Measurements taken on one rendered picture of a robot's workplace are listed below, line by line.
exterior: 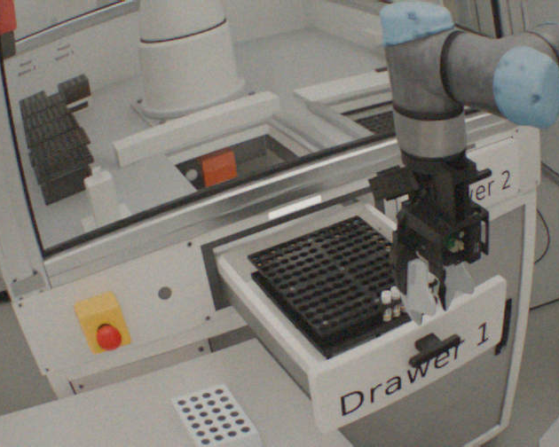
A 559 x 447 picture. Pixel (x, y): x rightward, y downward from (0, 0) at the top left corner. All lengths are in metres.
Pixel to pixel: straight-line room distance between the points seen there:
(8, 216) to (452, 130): 0.60
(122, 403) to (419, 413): 0.72
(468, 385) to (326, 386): 0.83
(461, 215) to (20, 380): 2.01
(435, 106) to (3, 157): 0.57
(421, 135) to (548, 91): 0.16
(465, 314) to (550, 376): 1.27
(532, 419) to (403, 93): 1.47
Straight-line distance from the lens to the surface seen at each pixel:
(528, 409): 2.06
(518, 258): 1.53
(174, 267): 1.10
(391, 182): 0.79
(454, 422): 1.72
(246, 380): 1.10
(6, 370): 2.61
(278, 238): 1.16
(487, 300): 0.95
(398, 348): 0.88
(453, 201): 0.71
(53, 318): 1.09
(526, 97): 0.60
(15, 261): 1.04
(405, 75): 0.68
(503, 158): 1.33
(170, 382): 1.13
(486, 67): 0.62
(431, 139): 0.69
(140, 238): 1.06
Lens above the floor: 1.47
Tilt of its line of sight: 29 degrees down
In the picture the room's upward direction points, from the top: 9 degrees counter-clockwise
